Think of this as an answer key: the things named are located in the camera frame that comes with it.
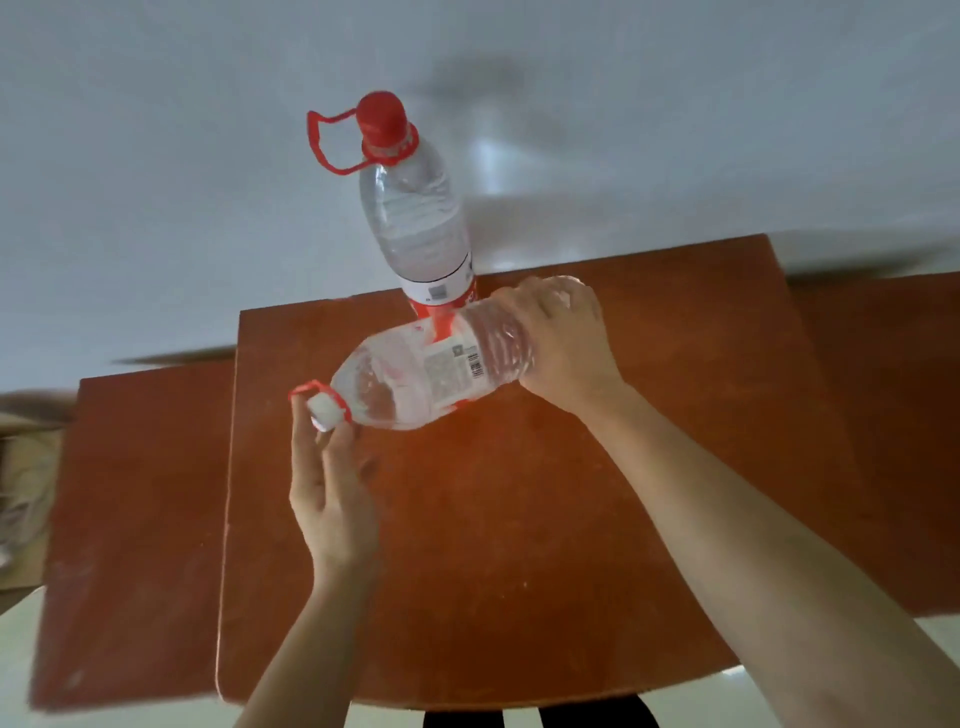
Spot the person's left hand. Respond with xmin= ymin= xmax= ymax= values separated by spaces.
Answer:
xmin=288 ymin=393 xmax=381 ymax=585

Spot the person's right hand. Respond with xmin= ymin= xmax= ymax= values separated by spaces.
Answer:
xmin=490 ymin=275 xmax=629 ymax=418

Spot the clear plastic water bottle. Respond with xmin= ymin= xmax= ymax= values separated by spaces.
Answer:
xmin=288 ymin=276 xmax=588 ymax=435

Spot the person's left forearm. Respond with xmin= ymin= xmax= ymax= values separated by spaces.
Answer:
xmin=234 ymin=562 xmax=378 ymax=728

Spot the person's right forearm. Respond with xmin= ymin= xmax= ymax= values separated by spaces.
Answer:
xmin=581 ymin=382 xmax=960 ymax=728

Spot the red-capped clear water bottle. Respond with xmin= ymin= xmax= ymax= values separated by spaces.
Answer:
xmin=306 ymin=90 xmax=482 ymax=345

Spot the person's left leg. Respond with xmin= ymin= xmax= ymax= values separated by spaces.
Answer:
xmin=422 ymin=706 xmax=505 ymax=728

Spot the person's leg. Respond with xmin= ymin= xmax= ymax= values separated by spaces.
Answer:
xmin=422 ymin=706 xmax=505 ymax=728
xmin=538 ymin=693 xmax=662 ymax=728

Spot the cardboard box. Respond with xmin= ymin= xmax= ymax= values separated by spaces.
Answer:
xmin=0 ymin=411 xmax=67 ymax=595

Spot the person's right leg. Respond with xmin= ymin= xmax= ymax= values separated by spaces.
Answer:
xmin=538 ymin=693 xmax=662 ymax=728

